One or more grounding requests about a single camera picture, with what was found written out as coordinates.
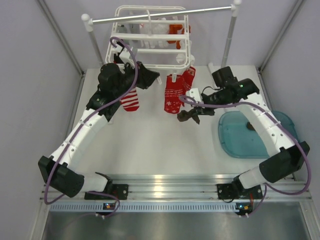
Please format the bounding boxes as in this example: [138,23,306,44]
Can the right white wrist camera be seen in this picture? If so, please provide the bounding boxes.
[186,88,203,104]

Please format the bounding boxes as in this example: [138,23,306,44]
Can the brown grey sock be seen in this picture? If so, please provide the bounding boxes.
[177,109,200,125]
[246,122,255,131]

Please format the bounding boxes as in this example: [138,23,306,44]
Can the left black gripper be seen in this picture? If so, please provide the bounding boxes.
[113,59,159,98]

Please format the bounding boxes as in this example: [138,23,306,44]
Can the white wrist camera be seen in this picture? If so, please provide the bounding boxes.
[119,47,138,67]
[186,88,203,104]

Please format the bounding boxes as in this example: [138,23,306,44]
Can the white clip sock hanger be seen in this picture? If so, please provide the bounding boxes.
[111,5,195,74]

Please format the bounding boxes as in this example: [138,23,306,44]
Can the black sock right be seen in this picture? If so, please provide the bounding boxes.
[113,53,124,64]

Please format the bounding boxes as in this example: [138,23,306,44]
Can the silver drying rack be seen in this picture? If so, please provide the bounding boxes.
[81,0,243,125]

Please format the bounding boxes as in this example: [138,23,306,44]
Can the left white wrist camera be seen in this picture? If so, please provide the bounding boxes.
[119,47,138,67]

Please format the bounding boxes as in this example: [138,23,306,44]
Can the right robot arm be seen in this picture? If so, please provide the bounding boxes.
[187,66,311,199]

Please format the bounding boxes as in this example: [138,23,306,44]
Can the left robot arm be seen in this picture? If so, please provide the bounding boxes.
[38,62,160,199]

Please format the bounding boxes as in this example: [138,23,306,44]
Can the aluminium mounting rail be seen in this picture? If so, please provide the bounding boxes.
[47,175,312,215]

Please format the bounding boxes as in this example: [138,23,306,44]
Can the red snowflake sock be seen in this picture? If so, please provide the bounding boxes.
[164,74,184,114]

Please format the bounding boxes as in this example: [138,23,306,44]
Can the teal plastic basin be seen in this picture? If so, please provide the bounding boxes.
[217,110,300,159]

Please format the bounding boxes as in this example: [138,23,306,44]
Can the orange sock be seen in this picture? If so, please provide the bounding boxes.
[167,24,185,50]

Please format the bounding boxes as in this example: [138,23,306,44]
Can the red white striped sock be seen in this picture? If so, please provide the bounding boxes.
[120,87,140,112]

